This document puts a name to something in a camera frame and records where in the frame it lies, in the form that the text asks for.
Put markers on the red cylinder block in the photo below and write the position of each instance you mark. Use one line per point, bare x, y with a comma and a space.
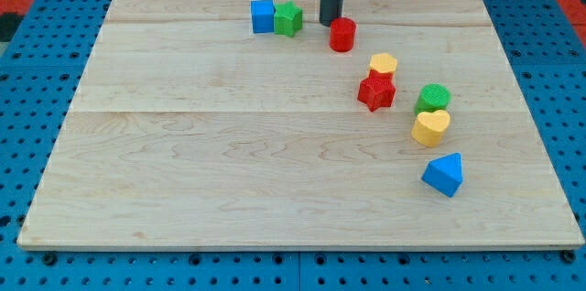
342, 34

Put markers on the green cylinder block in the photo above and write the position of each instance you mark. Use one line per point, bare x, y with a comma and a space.
432, 97

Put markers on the light wooden board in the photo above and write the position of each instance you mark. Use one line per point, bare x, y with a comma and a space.
188, 132

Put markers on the yellow hexagon block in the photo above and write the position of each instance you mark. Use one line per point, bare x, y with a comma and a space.
383, 63

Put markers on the yellow heart block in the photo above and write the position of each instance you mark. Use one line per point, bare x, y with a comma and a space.
430, 127

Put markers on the red star block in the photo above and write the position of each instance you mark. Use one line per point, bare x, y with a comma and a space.
377, 90

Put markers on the blue triangle block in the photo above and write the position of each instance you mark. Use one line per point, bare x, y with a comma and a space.
444, 174

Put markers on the blue cube block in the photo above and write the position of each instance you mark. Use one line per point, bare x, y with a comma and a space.
262, 16

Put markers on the green star block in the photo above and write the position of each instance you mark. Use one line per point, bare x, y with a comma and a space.
288, 19

